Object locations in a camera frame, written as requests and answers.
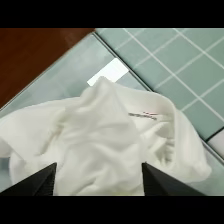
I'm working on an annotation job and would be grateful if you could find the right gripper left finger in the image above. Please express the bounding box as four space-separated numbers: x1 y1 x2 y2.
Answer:
0 162 58 197

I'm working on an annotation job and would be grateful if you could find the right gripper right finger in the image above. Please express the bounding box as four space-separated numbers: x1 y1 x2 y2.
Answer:
141 161 208 197

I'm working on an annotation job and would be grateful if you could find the white T-shirt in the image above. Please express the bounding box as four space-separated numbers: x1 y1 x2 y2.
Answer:
0 75 213 197

